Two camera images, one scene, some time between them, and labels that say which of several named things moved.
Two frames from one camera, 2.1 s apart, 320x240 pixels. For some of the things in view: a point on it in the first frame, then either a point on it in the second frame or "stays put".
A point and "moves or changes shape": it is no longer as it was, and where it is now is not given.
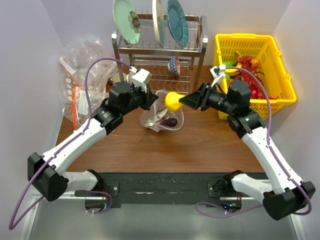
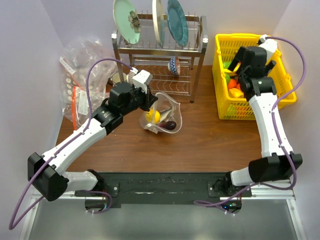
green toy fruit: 229,64 stays put
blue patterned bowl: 174,65 stays put
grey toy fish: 161,113 moves or changes shape
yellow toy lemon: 172,102 -> 153,116
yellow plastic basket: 255,73 stays put
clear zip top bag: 158,118 stays put
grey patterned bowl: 129,78 stays put
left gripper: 149,97 stays put
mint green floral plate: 127,20 stays put
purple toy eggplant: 170,122 moves or changes shape
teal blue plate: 177,22 stays put
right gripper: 199,98 -> 269,66
